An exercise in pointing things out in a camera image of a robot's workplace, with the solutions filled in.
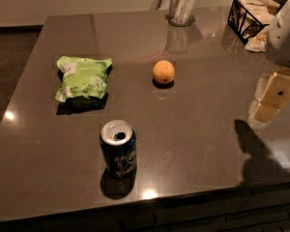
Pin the green chip bag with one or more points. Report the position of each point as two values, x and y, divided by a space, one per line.
84 81

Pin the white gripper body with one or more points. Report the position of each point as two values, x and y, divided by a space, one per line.
284 39

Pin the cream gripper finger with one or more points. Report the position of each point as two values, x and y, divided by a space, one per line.
277 92
258 110

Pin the clear glass jar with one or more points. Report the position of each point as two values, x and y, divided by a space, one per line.
181 12

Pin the blue pepsi can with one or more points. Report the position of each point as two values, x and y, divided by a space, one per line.
118 145

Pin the black wire basket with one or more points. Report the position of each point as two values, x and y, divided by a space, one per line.
248 17

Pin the white napkin pile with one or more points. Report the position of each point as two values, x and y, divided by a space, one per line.
258 42

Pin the orange fruit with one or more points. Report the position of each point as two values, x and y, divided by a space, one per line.
163 72

